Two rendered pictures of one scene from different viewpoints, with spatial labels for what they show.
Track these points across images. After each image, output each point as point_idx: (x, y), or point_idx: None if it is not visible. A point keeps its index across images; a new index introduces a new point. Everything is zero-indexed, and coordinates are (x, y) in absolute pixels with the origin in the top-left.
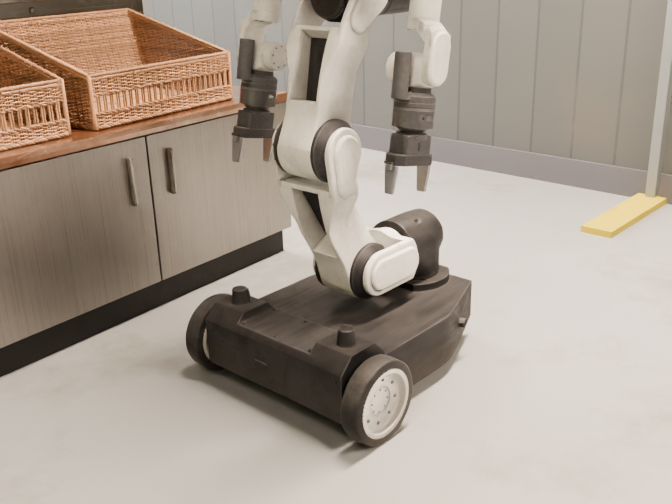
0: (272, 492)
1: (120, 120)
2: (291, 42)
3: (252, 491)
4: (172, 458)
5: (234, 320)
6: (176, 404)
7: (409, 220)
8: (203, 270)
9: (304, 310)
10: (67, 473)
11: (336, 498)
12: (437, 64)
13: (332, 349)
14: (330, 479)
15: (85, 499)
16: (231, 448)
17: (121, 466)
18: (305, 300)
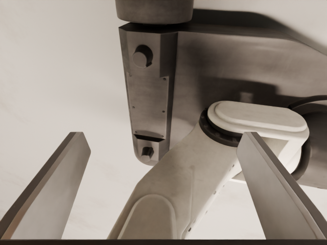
0: (105, 116)
1: None
2: None
3: (100, 110)
4: (81, 67)
5: (126, 66)
6: (104, 23)
7: (316, 186)
8: None
9: (191, 89)
10: (30, 29)
11: (121, 134)
12: None
13: (137, 148)
14: (127, 128)
15: (37, 57)
16: (108, 85)
17: (57, 50)
18: (210, 77)
